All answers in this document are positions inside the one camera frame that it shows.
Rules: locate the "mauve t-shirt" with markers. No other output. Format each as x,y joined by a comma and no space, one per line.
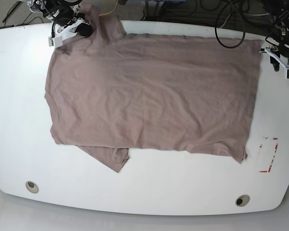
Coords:
113,91

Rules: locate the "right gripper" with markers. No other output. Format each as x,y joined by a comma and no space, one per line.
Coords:
81,24

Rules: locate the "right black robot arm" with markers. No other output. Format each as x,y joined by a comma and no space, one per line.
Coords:
65,16

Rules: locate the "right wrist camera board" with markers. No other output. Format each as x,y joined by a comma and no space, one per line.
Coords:
55,42

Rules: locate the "red tape rectangle marking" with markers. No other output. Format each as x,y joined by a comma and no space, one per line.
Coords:
266,155

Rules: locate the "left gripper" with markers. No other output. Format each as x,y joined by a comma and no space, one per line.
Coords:
279,57

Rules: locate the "right table grommet hole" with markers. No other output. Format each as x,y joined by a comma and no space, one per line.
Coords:
242,201

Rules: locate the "left table grommet hole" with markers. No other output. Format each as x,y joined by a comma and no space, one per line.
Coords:
32,187

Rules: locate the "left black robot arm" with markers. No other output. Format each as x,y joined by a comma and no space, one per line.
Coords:
279,32

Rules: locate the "table grommet hole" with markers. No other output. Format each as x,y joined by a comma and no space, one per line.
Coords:
32,187
242,201

